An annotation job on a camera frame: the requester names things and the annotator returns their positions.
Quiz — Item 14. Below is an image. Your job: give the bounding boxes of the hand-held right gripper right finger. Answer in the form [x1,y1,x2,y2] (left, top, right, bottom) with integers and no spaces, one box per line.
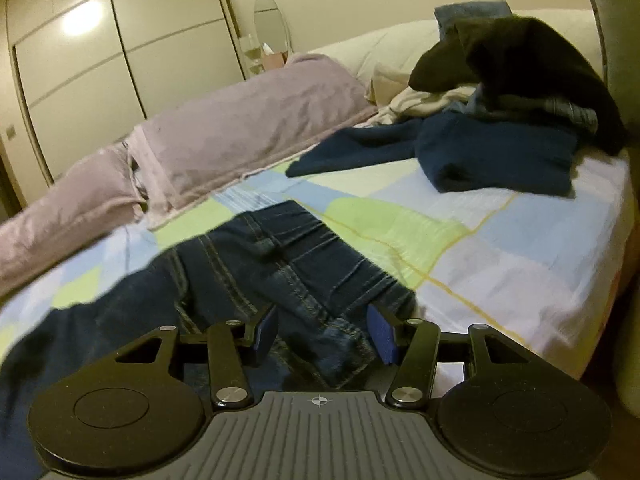
[366,304,532,407]

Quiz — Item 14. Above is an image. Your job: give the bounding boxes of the cream sliding-door wardrobe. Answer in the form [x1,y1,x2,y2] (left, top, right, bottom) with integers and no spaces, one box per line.
[5,0,247,187]

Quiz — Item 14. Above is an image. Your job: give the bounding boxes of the grey-green cushion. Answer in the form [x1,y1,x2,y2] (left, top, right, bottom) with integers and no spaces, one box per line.
[575,0,640,151]

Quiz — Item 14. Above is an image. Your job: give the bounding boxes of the black garment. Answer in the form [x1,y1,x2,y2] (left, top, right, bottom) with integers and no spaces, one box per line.
[409,16,629,157]

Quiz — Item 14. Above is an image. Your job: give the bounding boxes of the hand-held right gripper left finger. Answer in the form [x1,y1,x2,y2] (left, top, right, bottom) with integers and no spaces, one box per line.
[115,305,279,409]

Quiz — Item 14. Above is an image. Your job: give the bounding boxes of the dark blue denim jeans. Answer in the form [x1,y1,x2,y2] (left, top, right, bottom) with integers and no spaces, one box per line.
[0,199,418,480]

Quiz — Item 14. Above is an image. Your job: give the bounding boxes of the oval mirror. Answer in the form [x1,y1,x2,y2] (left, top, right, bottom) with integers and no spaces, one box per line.
[253,0,294,57]

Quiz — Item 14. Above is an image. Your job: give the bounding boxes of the striped blue-grey garment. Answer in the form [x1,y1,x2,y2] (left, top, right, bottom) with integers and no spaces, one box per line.
[450,85,599,137]

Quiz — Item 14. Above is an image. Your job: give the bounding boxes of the navy blue garment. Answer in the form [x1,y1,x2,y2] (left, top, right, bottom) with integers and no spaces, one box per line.
[285,110,579,199]

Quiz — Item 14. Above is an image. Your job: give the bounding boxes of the pink tissue box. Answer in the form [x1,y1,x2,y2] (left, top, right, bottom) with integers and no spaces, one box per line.
[260,44,289,72]

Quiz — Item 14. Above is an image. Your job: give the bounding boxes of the checkered bed sheet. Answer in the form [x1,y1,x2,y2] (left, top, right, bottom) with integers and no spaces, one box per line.
[0,152,632,480]

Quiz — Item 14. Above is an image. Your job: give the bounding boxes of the cream garment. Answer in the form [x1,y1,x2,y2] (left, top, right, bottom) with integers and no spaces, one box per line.
[365,62,482,124]

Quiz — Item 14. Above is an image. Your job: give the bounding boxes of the purple pillow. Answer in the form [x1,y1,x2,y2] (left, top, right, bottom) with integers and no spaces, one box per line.
[127,52,377,212]
[0,150,149,297]

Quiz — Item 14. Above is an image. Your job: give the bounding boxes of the blue folded garment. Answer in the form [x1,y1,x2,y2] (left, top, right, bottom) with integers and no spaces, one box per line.
[434,0,514,41]

